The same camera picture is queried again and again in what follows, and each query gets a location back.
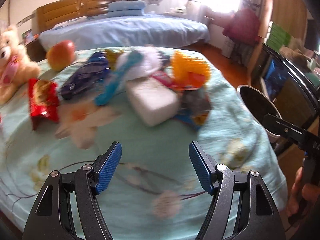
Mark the black glossy tv cabinet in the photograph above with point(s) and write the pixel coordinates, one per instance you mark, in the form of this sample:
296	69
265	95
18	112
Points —
293	91

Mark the white foam fruit net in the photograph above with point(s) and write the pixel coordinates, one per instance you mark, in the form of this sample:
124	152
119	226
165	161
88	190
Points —
150	63

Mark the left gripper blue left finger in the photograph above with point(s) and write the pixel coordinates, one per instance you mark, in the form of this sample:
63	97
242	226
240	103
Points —
105	166

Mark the blue silver wrapper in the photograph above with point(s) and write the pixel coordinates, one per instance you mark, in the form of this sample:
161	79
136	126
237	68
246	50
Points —
194	108

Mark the green boxes stack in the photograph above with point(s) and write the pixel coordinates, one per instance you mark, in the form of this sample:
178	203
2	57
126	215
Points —
276	37

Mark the person's right hand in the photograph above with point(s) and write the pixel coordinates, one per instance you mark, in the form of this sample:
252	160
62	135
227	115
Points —
301	191

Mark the blue folded pillows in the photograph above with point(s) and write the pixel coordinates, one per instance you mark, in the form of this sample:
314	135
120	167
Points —
120	8

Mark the dark red hanging jacket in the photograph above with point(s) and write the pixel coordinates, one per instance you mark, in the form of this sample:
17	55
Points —
243	27

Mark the cream teddy bear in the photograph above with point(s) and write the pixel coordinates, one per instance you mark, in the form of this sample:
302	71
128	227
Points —
16	66

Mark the round black trash bin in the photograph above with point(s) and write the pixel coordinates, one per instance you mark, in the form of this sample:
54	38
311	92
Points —
257	103

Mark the orange foam fruit net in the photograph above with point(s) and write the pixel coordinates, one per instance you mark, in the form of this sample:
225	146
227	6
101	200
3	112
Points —
189	73

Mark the large bed blue cover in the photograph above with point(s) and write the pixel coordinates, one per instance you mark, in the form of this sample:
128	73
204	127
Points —
127	31

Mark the wooden headboard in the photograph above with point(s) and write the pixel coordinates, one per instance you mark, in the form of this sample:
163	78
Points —
48	15

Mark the red yellow apple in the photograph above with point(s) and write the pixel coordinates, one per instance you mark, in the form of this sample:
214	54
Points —
61	55

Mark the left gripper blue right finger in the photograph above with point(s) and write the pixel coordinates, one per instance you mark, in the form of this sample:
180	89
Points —
204	166

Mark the red snack bag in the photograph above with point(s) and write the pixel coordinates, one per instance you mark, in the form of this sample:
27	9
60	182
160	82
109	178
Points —
43	101

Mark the wooden nightstand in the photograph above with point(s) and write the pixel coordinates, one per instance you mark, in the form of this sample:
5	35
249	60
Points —
35	50

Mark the dark blue snack bag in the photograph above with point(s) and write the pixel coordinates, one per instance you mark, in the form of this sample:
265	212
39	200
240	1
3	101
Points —
95	69

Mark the light green floral bedsheet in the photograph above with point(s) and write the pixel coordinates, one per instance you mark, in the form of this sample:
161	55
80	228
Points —
154	193

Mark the blue toothbrush blister pack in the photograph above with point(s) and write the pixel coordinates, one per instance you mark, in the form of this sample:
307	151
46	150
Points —
133	58

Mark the brown plush toy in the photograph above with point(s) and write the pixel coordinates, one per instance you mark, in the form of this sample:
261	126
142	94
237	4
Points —
296	57

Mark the white bed guard rail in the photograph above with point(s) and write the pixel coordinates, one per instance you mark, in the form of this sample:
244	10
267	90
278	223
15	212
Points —
189	9

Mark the white foam block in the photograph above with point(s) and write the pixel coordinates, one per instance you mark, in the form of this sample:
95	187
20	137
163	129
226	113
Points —
152	101

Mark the pink candy wrapper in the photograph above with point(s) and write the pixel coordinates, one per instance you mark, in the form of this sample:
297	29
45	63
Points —
163	78

